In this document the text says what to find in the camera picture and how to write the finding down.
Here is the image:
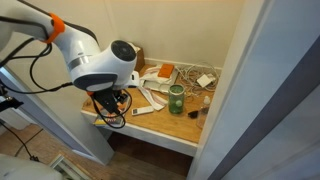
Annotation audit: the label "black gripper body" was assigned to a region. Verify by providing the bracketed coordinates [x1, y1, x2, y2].
[91, 89, 131, 116]

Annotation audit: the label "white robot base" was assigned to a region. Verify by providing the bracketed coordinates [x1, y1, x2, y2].
[0, 153, 64, 180]

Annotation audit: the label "brown cardboard box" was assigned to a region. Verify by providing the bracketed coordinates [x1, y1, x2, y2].
[131, 42, 146, 73]

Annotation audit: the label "orange flat box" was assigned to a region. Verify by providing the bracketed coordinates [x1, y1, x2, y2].
[157, 63, 176, 79]

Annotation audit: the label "white red-striped cloth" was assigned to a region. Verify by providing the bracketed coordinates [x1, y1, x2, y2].
[138, 64, 179, 112]

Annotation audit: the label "green glass jar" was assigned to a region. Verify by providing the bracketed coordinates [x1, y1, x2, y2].
[167, 83, 186, 115]

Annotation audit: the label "white framed panel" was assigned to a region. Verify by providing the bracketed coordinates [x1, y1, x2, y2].
[49, 153, 94, 180]

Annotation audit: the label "black sunglasses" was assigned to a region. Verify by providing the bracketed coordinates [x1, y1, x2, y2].
[187, 108, 208, 120]

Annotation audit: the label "clear drinking glass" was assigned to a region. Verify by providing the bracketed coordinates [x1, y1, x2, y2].
[195, 106, 209, 130]

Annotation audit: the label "white power adapter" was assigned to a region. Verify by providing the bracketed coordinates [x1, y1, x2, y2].
[196, 73, 214, 88]

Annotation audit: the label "small clear bottle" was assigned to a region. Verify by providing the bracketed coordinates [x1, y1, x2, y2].
[200, 95, 212, 114]

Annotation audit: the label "white cable bundle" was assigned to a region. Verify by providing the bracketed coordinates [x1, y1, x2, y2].
[174, 61, 221, 98]

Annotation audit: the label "orange cable strap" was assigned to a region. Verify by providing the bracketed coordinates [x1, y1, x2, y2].
[43, 12, 66, 44]

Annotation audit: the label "black floor cable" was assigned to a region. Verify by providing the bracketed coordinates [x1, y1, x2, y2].
[0, 119, 41, 163]

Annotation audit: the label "black clamp mount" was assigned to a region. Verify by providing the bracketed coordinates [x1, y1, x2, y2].
[0, 79, 24, 113]

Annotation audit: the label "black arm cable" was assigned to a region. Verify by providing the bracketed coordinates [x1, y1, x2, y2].
[0, 0, 133, 129]

